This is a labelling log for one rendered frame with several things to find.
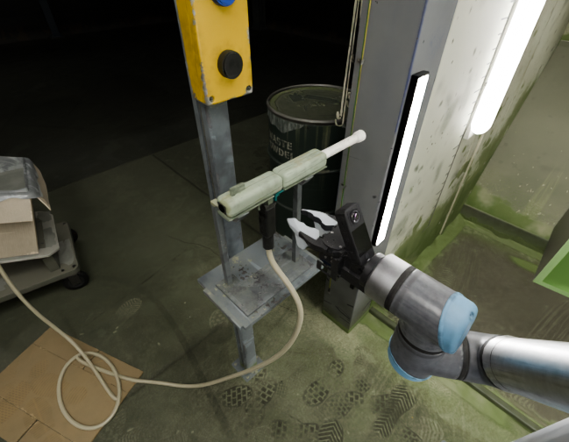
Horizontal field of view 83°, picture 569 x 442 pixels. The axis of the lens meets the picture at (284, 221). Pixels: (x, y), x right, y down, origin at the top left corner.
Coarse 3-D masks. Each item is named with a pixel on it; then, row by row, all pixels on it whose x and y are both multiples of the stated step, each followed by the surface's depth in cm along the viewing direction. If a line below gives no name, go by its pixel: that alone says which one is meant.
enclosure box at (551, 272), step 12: (564, 216) 142; (564, 228) 130; (552, 240) 139; (564, 240) 120; (552, 252) 128; (564, 252) 119; (540, 264) 138; (552, 264) 125; (564, 264) 139; (540, 276) 132; (552, 276) 137; (564, 276) 136; (552, 288) 132; (564, 288) 133
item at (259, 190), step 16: (336, 144) 85; (352, 144) 89; (288, 160) 77; (304, 160) 77; (320, 160) 79; (272, 176) 72; (288, 176) 73; (304, 176) 78; (240, 192) 67; (256, 192) 68; (272, 192) 72; (224, 208) 65; (240, 208) 67; (272, 208) 76; (272, 224) 79; (272, 240) 82
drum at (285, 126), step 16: (272, 96) 188; (272, 112) 172; (272, 128) 179; (288, 128) 166; (304, 128) 163; (320, 128) 161; (336, 128) 162; (272, 144) 186; (288, 144) 173; (304, 144) 168; (320, 144) 167; (272, 160) 193; (336, 160) 175; (320, 176) 180; (336, 176) 182; (288, 192) 193; (304, 192) 188; (320, 192) 187; (336, 192) 190; (288, 208) 200; (304, 208) 195; (320, 208) 194
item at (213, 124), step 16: (192, 96) 73; (208, 112) 72; (224, 112) 75; (208, 128) 74; (224, 128) 77; (208, 144) 77; (224, 144) 79; (208, 160) 82; (224, 160) 81; (208, 176) 86; (224, 176) 84; (224, 192) 87; (224, 224) 93; (240, 224) 97; (240, 240) 101; (240, 336) 133; (240, 352) 145
